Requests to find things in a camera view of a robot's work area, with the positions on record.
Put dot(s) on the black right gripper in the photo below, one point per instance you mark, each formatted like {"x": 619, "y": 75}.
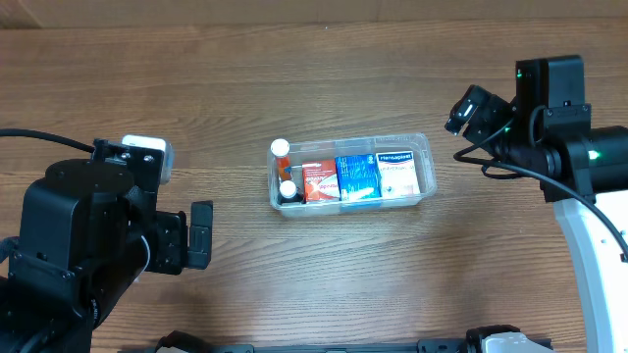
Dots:
{"x": 484, "y": 118}

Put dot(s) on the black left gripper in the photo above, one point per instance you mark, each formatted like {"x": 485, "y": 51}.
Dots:
{"x": 173, "y": 240}

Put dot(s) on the clear plastic container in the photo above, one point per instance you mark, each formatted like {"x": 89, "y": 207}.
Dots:
{"x": 304, "y": 152}

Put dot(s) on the dark brown medicine bottle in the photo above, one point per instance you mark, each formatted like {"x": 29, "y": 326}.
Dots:
{"x": 289, "y": 193}

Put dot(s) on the orange tablet tube white cap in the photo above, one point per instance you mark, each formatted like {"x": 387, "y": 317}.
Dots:
{"x": 280, "y": 150}

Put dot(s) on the white blue plaster box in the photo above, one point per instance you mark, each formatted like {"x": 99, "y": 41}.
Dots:
{"x": 398, "y": 176}

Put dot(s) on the red medicine box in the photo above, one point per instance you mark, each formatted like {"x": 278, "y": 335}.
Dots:
{"x": 320, "y": 181}

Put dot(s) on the blue medicine box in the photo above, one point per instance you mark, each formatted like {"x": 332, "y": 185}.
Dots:
{"x": 358, "y": 177}

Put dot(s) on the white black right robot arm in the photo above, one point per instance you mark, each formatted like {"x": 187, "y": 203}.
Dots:
{"x": 545, "y": 132}

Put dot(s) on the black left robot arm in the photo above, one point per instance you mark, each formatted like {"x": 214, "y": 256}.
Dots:
{"x": 89, "y": 228}

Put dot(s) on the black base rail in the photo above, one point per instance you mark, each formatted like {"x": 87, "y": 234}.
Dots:
{"x": 503, "y": 342}

